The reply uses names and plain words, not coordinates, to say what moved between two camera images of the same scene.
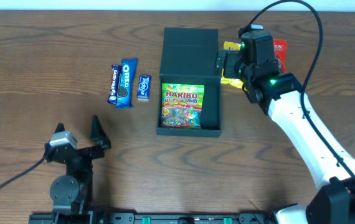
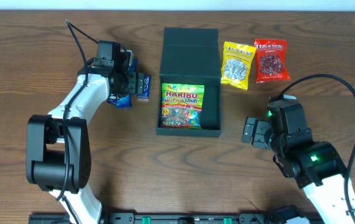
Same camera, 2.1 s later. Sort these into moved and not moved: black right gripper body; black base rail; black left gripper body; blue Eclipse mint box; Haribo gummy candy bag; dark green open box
Moved: black right gripper body; black left gripper body
Not moved: black base rail; blue Eclipse mint box; Haribo gummy candy bag; dark green open box
